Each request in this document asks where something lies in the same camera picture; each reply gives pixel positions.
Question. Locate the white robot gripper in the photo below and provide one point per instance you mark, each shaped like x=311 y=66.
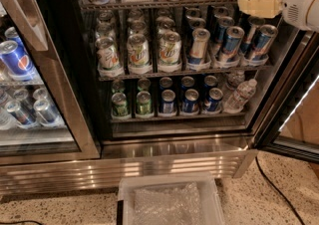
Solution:
x=298 y=2

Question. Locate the blue red bull can middle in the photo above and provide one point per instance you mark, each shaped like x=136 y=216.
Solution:
x=231 y=42

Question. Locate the blue red bull can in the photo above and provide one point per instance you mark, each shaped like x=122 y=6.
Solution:
x=261 y=42
x=231 y=42

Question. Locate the blue red bull can right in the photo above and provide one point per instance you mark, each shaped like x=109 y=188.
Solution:
x=261 y=42

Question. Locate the silver red bull can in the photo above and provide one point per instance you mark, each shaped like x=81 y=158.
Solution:
x=200 y=38

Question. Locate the blue pepsi can right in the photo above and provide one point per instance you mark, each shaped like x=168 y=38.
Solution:
x=212 y=99

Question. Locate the front right 7up can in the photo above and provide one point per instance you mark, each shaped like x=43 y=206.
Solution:
x=169 y=48

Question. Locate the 7up can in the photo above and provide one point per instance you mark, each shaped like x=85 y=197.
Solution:
x=169 y=48
x=107 y=53
x=138 y=50

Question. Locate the blue pepsi can middle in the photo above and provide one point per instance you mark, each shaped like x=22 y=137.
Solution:
x=190 y=101

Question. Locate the open right fridge door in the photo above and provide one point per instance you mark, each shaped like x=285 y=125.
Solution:
x=292 y=125

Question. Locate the blue pepsi can left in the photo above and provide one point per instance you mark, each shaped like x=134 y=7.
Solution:
x=167 y=101

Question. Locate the front middle 7up can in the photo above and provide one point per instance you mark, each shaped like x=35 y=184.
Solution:
x=138 y=50

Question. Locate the green can front right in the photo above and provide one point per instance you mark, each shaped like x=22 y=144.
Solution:
x=144 y=102

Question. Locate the green can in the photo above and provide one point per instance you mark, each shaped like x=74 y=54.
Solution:
x=120 y=104
x=144 y=102

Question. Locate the front left 7up can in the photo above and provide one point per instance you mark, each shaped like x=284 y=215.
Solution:
x=107 y=53

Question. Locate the stainless steel fridge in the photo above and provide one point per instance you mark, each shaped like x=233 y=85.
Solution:
x=220 y=143

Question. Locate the green can front left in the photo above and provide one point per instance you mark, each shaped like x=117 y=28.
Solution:
x=120 y=104

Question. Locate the left glass fridge door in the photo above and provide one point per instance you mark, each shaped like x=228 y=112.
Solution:
x=50 y=31

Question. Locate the small can behind glass right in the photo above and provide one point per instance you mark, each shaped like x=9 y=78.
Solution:
x=47 y=112

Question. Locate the small can behind glass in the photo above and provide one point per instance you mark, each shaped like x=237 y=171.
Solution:
x=16 y=109
x=47 y=112

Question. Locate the large blue pepsi can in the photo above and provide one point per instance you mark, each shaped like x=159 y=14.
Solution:
x=18 y=62

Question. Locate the small can behind glass left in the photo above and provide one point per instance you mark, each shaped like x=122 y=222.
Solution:
x=16 y=109

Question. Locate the front water bottle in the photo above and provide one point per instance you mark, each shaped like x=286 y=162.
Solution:
x=244 y=92

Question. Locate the clear plastic bin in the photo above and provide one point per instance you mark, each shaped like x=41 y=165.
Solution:
x=211 y=207

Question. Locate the bubble wrap sheet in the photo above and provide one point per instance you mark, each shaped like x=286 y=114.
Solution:
x=168 y=205

